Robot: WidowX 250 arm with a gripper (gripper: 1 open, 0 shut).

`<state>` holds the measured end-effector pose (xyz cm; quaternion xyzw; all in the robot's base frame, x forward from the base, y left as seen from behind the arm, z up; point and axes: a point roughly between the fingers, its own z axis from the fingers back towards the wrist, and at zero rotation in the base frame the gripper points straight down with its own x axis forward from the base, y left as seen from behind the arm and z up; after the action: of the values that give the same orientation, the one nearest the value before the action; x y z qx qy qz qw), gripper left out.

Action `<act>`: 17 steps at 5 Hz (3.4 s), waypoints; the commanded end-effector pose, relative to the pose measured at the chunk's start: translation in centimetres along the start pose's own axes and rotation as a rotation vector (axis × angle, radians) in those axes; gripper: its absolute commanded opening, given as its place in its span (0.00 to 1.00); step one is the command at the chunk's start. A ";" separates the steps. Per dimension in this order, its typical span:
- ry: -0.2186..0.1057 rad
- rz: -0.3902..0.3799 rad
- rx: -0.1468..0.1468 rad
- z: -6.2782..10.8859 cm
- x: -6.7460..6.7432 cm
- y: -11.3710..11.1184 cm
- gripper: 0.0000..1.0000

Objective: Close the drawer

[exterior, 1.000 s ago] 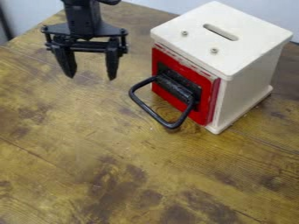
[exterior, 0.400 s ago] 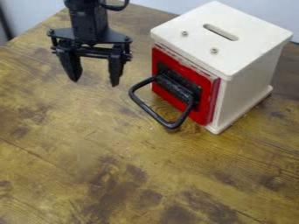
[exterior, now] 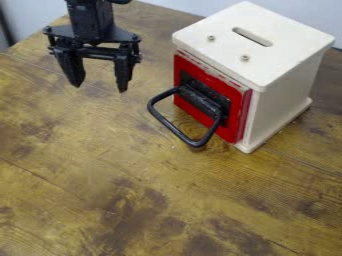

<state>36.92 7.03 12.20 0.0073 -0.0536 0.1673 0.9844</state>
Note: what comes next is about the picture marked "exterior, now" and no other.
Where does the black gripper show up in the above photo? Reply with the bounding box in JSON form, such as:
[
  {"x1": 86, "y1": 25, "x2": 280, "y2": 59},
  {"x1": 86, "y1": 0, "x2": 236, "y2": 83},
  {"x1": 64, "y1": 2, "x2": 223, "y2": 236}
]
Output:
[{"x1": 42, "y1": 0, "x2": 141, "y2": 93}]

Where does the black metal drawer handle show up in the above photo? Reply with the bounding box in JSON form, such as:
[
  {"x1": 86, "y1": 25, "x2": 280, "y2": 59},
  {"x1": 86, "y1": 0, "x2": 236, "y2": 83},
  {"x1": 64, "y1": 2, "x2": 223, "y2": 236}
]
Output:
[{"x1": 146, "y1": 71, "x2": 231, "y2": 148}]

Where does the red wooden drawer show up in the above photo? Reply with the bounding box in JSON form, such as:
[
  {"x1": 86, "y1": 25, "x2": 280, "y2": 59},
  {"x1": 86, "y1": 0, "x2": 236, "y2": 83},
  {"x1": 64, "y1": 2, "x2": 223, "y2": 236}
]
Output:
[{"x1": 173, "y1": 50, "x2": 252, "y2": 144}]

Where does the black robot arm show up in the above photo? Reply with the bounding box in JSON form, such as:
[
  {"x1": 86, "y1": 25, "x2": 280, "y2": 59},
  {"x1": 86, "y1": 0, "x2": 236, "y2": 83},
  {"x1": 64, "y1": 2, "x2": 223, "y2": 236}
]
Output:
[{"x1": 42, "y1": 0, "x2": 141, "y2": 93}]

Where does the white wooden box cabinet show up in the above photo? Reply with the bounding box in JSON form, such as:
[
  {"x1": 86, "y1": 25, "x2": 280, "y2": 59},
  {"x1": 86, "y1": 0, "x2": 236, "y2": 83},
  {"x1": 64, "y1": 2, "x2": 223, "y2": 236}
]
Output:
[{"x1": 172, "y1": 1, "x2": 333, "y2": 153}]

